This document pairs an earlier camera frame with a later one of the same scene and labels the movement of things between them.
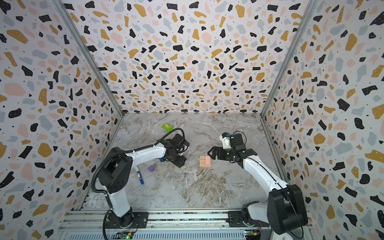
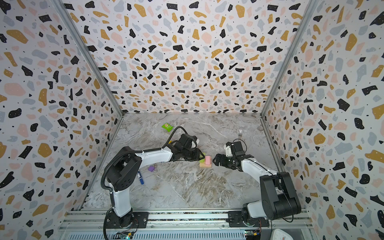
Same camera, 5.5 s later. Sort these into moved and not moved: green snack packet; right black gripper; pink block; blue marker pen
Moved: right black gripper
Not moved: green snack packet; pink block; blue marker pen
